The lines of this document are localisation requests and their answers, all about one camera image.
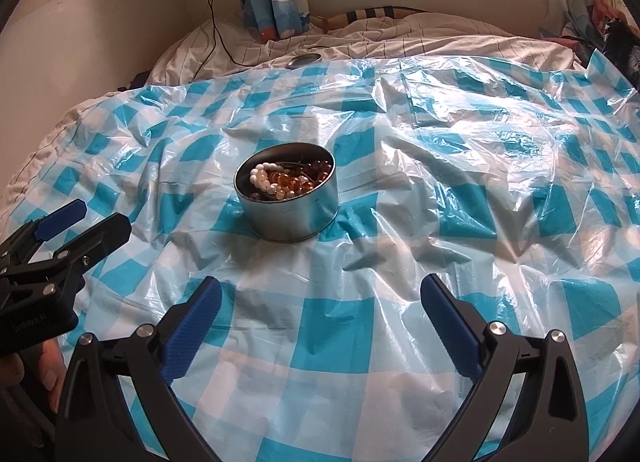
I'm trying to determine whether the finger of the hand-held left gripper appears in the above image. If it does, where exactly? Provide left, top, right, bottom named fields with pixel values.
left=0, top=199, right=89, bottom=269
left=47, top=213, right=133, bottom=275

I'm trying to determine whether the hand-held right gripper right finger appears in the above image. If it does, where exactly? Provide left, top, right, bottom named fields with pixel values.
left=421, top=273, right=591, bottom=462

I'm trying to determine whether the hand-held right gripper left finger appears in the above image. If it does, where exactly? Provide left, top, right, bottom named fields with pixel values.
left=55, top=275, right=224, bottom=462

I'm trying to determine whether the round metal tin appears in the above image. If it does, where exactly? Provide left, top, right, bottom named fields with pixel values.
left=233, top=142, right=340, bottom=244

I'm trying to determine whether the white pearl bracelet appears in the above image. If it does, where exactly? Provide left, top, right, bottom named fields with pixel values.
left=248, top=160, right=292, bottom=202

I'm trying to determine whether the amber bead bracelet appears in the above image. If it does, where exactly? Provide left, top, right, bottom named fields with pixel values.
left=265, top=169, right=319, bottom=198

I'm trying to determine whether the dark brown bead bracelet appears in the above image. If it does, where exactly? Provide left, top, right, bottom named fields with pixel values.
left=299, top=157, right=334, bottom=184

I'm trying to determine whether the person's left hand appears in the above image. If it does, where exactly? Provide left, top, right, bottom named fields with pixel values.
left=0, top=339, right=69, bottom=414

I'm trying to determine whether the blue checkered plastic sheet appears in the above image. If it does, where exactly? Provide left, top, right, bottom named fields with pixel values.
left=6, top=55, right=640, bottom=462

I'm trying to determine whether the round metal tin lid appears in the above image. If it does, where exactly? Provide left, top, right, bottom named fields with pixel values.
left=286, top=53, right=322, bottom=70

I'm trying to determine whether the white striped duvet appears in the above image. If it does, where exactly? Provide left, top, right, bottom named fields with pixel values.
left=0, top=11, right=593, bottom=228

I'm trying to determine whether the dark striped pillow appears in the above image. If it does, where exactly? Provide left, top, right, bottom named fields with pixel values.
left=319, top=4, right=432, bottom=34

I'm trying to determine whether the dark printed cloth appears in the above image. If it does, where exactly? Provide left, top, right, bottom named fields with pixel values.
left=592, top=0, right=640, bottom=90

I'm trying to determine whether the black charger cable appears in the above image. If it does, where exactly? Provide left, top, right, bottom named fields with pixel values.
left=192, top=0, right=328, bottom=79

